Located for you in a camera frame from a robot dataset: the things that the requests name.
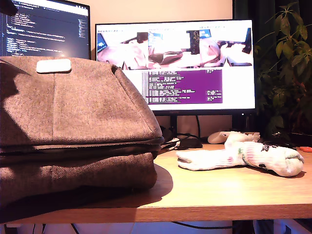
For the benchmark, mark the monitor with camera views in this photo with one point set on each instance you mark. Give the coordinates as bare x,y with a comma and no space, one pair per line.
234,85

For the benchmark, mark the green leafy potted plant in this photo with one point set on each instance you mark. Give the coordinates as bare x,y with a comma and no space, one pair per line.
287,80

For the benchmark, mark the white patterned sock pair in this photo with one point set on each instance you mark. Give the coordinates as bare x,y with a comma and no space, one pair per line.
268,158

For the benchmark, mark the grey fabric backpack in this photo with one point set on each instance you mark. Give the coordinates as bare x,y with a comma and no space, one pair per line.
85,109

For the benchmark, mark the orange small object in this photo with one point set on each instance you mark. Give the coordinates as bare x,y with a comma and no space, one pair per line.
306,149

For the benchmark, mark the black table leg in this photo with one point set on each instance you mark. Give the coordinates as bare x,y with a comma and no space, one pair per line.
242,228

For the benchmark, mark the black monitor stand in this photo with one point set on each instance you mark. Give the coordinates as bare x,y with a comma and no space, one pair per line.
173,124

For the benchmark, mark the monitor with dark code screen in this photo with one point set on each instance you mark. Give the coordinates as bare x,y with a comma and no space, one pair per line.
48,31

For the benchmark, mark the white oval controller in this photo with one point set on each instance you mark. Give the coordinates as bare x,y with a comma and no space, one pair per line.
215,138

